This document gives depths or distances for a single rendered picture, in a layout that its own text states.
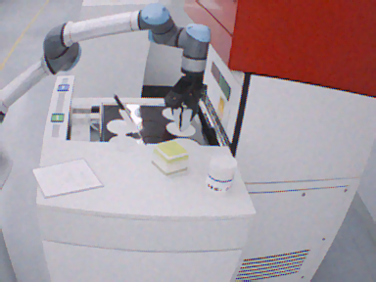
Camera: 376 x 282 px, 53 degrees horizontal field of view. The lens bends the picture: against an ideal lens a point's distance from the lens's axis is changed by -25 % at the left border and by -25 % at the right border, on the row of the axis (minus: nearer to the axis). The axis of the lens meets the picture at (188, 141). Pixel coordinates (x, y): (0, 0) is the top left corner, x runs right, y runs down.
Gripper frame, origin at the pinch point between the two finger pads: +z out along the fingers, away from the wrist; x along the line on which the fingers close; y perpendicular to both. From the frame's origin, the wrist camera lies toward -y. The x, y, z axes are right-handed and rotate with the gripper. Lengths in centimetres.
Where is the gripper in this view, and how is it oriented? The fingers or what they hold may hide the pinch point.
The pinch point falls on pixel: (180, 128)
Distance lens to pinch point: 151.8
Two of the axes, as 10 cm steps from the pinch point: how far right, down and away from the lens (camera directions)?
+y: 4.7, -3.9, 7.9
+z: -1.3, 8.6, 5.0
